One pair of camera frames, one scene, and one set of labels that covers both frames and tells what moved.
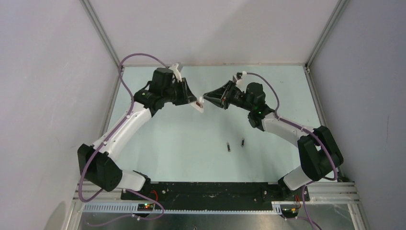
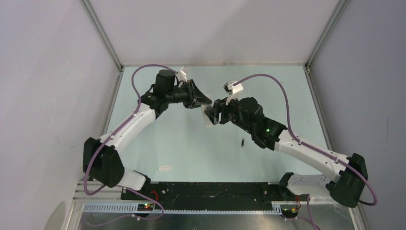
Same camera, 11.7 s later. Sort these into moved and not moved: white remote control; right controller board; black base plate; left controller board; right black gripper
Moved: white remote control; right black gripper
Not moved: black base plate; left controller board; right controller board
